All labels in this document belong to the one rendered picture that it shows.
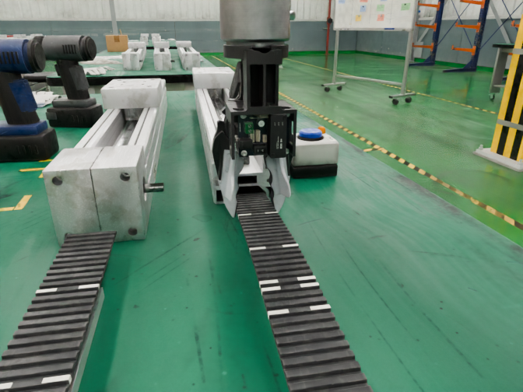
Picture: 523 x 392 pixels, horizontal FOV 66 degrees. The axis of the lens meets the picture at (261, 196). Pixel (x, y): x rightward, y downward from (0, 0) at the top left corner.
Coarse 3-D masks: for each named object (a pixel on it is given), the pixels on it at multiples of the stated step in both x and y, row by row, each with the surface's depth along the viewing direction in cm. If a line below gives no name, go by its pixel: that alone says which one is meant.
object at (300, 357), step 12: (288, 348) 28; (300, 348) 28; (312, 348) 28; (324, 348) 28; (336, 348) 28; (348, 348) 28; (288, 360) 27; (300, 360) 27; (312, 360) 27; (324, 360) 27; (336, 360) 27; (348, 360) 27
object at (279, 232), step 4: (252, 232) 44; (256, 232) 44; (260, 232) 44; (264, 232) 44; (268, 232) 44; (272, 232) 44; (276, 232) 44; (280, 232) 44; (284, 232) 45; (288, 232) 45; (244, 236) 44; (248, 236) 43; (252, 236) 43; (256, 236) 43; (260, 236) 43; (264, 236) 43; (268, 236) 43; (272, 236) 43; (276, 236) 43; (280, 236) 44
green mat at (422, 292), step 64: (64, 128) 102; (192, 128) 102; (0, 192) 63; (192, 192) 63; (320, 192) 63; (384, 192) 63; (0, 256) 46; (128, 256) 46; (192, 256) 46; (320, 256) 46; (384, 256) 46; (448, 256) 46; (512, 256) 46; (0, 320) 36; (128, 320) 36; (192, 320) 36; (256, 320) 36; (384, 320) 36; (448, 320) 36; (512, 320) 36; (128, 384) 29; (192, 384) 29; (256, 384) 29; (384, 384) 29; (448, 384) 29; (512, 384) 29
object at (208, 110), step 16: (208, 96) 95; (224, 96) 108; (208, 112) 78; (208, 128) 66; (208, 144) 66; (208, 160) 68; (256, 160) 63; (240, 176) 58; (256, 176) 59; (240, 192) 62
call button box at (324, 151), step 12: (300, 144) 66; (312, 144) 67; (324, 144) 67; (336, 144) 67; (300, 156) 67; (312, 156) 67; (324, 156) 68; (336, 156) 68; (300, 168) 68; (312, 168) 68; (324, 168) 69; (336, 168) 69
